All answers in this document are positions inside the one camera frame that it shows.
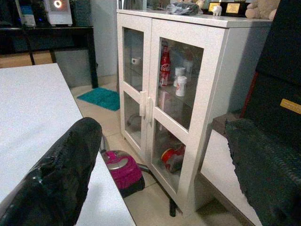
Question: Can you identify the beige teddy bear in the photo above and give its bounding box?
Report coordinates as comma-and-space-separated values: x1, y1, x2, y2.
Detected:
245, 0, 280, 20

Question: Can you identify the white printed mug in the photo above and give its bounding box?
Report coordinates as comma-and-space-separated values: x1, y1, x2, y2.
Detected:
175, 75, 188, 97

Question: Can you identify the black speaker box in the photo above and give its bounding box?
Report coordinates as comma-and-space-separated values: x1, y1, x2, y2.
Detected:
240, 0, 301, 151

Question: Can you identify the black console table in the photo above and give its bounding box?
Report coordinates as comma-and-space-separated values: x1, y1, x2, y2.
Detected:
0, 25, 99, 89

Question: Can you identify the white air purifier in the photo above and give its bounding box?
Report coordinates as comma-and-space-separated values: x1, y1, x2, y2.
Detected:
43, 0, 73, 26

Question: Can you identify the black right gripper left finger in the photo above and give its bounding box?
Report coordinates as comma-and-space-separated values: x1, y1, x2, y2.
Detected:
0, 117, 103, 226

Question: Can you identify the black plastic bag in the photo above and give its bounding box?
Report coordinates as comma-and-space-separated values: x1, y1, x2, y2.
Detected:
166, 2, 203, 16

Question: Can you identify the teal bath mat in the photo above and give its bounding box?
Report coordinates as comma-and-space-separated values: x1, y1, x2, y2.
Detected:
77, 87, 121, 112

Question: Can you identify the glass bowl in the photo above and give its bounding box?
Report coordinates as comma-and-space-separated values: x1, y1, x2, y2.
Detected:
127, 113, 142, 130

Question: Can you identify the pink vacuum cleaner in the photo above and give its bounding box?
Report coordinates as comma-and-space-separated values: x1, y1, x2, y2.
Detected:
100, 149, 146, 198

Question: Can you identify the gold plaque black frame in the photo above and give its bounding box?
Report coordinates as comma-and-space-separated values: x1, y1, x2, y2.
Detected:
207, 1, 222, 14
223, 2, 247, 17

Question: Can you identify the red cola bottle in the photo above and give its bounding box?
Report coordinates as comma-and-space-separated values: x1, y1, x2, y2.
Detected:
158, 41, 172, 88

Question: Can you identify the black vacuum hose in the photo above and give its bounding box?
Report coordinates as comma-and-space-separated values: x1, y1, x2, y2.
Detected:
136, 163, 177, 218

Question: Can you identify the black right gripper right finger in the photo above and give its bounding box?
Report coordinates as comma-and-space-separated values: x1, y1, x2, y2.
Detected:
225, 118, 301, 226

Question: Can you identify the white glass-door cabinet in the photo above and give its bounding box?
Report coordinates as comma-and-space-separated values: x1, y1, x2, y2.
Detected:
116, 8, 273, 218

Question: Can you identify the white box blue label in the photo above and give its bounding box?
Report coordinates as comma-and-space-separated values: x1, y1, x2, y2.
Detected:
15, 0, 37, 27

